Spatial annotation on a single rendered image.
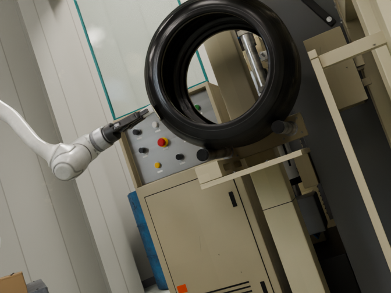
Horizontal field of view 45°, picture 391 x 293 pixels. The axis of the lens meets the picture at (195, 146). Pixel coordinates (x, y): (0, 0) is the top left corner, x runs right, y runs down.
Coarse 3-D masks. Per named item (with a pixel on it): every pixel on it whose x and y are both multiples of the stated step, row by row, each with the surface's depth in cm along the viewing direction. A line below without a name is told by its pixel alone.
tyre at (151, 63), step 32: (192, 0) 165; (224, 0) 159; (256, 0) 160; (160, 32) 167; (192, 32) 189; (256, 32) 183; (288, 32) 158; (160, 64) 167; (288, 64) 155; (160, 96) 167; (288, 96) 157; (192, 128) 164; (224, 128) 160; (256, 128) 159
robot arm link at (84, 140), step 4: (84, 136) 187; (88, 136) 186; (76, 140) 185; (80, 140) 184; (84, 140) 184; (88, 140) 185; (80, 144) 181; (84, 144) 182; (88, 144) 184; (92, 144) 184; (88, 148) 182; (92, 148) 184; (92, 152) 183; (96, 152) 186; (100, 152) 188; (92, 156) 184; (96, 156) 187; (92, 160) 186
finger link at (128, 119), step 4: (136, 112) 179; (128, 116) 179; (132, 116) 179; (120, 120) 179; (124, 120) 179; (128, 120) 179; (132, 120) 179; (120, 124) 179; (124, 124) 179; (116, 128) 179
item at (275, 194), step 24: (216, 48) 199; (240, 48) 207; (216, 72) 200; (240, 72) 196; (240, 96) 197; (264, 168) 194; (264, 192) 194; (288, 192) 191; (288, 216) 192; (288, 240) 192; (288, 264) 192; (312, 264) 189; (312, 288) 189
